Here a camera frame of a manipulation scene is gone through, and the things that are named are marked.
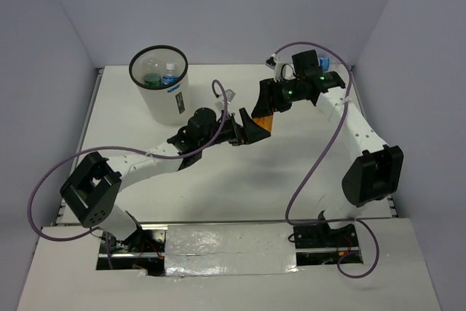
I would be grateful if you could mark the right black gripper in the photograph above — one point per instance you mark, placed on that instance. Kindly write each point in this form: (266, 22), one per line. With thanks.
(265, 106)

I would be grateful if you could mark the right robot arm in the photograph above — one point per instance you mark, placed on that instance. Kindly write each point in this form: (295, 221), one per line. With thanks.
(376, 167)

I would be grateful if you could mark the small orange juice bottle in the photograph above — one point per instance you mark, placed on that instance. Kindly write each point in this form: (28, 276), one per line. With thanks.
(264, 122)

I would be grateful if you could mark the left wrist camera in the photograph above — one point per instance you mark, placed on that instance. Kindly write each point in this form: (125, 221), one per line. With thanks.
(225, 99)

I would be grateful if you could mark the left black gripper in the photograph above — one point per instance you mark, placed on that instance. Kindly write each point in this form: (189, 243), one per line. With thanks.
(248, 132)

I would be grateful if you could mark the blue label water bottle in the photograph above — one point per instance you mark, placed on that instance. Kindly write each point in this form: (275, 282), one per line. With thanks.
(170, 76)

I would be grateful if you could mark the green label clear bottle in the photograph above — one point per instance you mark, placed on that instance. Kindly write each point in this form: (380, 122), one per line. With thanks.
(151, 74)

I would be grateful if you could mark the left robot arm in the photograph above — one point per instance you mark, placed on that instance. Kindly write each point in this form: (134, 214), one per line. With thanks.
(91, 190)

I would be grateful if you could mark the white bin with black rim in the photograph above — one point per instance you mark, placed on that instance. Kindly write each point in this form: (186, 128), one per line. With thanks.
(168, 105)

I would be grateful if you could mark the small blue cap bottle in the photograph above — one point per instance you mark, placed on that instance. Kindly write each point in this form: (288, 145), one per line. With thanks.
(328, 64)

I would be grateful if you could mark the silver tape strip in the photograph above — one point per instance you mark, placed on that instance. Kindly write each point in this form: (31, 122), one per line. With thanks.
(229, 249)

